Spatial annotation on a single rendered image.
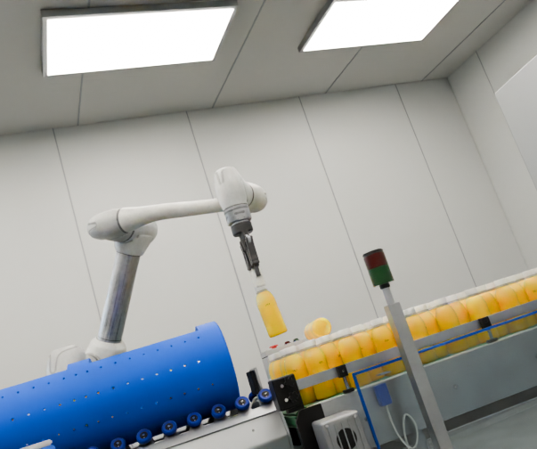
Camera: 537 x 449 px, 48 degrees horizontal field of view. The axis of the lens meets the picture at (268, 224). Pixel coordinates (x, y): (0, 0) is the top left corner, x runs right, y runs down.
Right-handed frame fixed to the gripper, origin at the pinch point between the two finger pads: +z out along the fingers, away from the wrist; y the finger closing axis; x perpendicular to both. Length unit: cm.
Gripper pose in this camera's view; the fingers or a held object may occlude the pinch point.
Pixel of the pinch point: (257, 278)
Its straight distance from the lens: 208.6
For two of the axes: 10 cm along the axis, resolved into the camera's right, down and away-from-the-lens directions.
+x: 9.4, -2.4, 2.5
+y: 1.8, -2.8, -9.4
